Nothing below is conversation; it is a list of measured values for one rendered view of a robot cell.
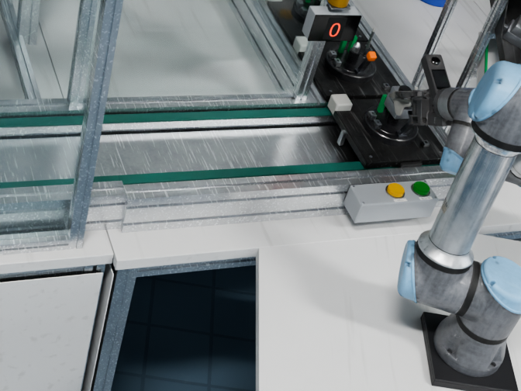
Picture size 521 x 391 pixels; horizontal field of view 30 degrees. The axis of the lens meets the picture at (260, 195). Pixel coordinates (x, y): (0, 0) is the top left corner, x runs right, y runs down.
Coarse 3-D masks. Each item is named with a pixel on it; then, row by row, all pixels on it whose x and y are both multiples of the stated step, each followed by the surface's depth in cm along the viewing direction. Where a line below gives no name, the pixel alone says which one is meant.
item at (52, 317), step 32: (0, 256) 197; (32, 256) 200; (64, 256) 202; (96, 256) 204; (0, 288) 201; (32, 288) 204; (64, 288) 208; (96, 288) 212; (0, 320) 208; (32, 320) 212; (64, 320) 216; (0, 352) 216; (32, 352) 219; (64, 352) 224; (0, 384) 224; (32, 384) 228; (64, 384) 232
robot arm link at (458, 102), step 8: (464, 88) 212; (472, 88) 210; (456, 96) 212; (464, 96) 209; (448, 104) 214; (456, 104) 211; (464, 104) 208; (456, 112) 210; (464, 112) 208; (464, 120) 208
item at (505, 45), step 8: (512, 0) 243; (520, 0) 244; (512, 8) 242; (520, 8) 243; (504, 16) 234; (512, 16) 241; (504, 24) 235; (496, 32) 237; (496, 40) 237; (504, 40) 238; (504, 48) 234; (512, 48) 237; (504, 56) 233; (512, 56) 236; (520, 56) 237
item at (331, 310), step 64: (256, 256) 219; (320, 256) 220; (384, 256) 225; (512, 256) 236; (256, 320) 204; (320, 320) 206; (384, 320) 210; (256, 384) 192; (320, 384) 193; (384, 384) 197
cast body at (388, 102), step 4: (392, 88) 237; (396, 88) 237; (400, 88) 236; (404, 88) 236; (408, 88) 236; (388, 92) 242; (388, 96) 239; (388, 100) 239; (392, 100) 238; (388, 104) 239; (392, 104) 238; (388, 108) 239; (392, 108) 238; (404, 108) 237; (408, 108) 237; (392, 112) 238; (404, 112) 237; (396, 116) 237; (400, 116) 237; (404, 116) 238; (408, 116) 238
